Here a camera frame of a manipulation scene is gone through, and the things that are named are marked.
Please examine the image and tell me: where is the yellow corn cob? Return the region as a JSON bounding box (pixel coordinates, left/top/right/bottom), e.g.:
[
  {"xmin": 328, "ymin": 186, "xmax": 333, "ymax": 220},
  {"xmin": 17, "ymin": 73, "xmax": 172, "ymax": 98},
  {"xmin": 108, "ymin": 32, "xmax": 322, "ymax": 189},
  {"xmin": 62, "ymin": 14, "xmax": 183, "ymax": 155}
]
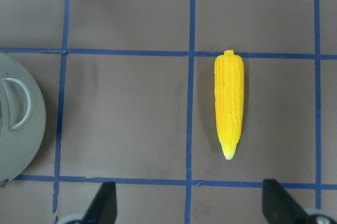
[{"xmin": 214, "ymin": 50, "xmax": 244, "ymax": 160}]

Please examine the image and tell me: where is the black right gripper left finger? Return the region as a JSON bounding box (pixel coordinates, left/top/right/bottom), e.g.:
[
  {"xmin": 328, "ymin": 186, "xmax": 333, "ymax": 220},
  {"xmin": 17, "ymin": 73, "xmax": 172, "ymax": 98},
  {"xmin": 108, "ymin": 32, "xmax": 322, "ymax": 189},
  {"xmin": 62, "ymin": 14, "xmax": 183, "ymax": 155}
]
[{"xmin": 83, "ymin": 182, "xmax": 117, "ymax": 223}]

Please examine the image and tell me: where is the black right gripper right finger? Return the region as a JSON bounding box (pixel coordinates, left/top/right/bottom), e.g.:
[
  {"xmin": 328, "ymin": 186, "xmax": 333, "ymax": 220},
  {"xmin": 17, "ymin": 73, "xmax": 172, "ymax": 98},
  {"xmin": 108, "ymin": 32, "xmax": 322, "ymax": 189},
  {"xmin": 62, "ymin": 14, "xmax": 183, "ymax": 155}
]
[{"xmin": 262, "ymin": 179, "xmax": 312, "ymax": 223}]

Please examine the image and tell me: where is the pale green electric pot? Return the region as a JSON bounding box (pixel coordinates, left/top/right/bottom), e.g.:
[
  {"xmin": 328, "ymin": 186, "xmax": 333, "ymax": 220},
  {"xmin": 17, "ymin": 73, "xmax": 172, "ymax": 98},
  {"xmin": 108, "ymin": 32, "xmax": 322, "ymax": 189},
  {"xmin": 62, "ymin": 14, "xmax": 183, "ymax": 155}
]
[{"xmin": 1, "ymin": 53, "xmax": 46, "ymax": 189}]

